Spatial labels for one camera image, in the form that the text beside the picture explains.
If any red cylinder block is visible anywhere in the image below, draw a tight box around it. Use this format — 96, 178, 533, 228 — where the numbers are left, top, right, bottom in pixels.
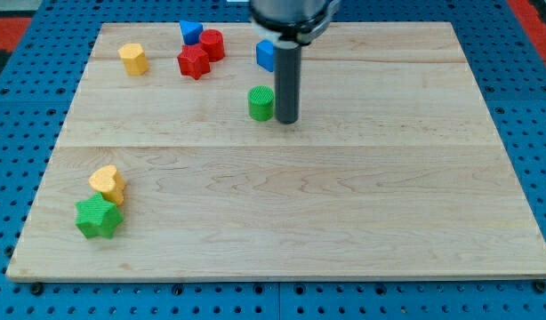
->
199, 29, 225, 62

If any light wooden board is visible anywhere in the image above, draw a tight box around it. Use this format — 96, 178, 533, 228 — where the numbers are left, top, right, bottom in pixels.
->
7, 22, 546, 283

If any blue cube block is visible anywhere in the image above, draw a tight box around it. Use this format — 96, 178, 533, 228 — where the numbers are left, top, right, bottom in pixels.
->
256, 40, 275, 72

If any red star block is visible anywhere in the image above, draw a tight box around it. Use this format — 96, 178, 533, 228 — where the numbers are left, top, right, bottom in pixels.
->
177, 44, 211, 80

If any yellow hexagon block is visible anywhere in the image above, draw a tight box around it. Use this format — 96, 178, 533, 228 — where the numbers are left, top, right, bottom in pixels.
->
117, 43, 149, 76

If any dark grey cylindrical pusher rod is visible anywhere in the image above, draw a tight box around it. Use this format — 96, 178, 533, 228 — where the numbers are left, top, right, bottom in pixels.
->
274, 44, 301, 124

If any blue triangle block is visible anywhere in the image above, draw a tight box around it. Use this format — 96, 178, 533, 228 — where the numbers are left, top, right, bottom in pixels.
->
179, 20, 204, 45

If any green star block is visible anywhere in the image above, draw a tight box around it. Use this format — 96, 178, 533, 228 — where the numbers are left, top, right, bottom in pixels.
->
75, 192, 124, 239

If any yellow heart block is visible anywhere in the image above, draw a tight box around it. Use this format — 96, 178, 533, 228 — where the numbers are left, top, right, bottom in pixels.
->
88, 164, 126, 205

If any green cylinder block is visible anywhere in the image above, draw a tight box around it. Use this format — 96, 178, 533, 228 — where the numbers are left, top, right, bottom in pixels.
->
247, 85, 274, 122

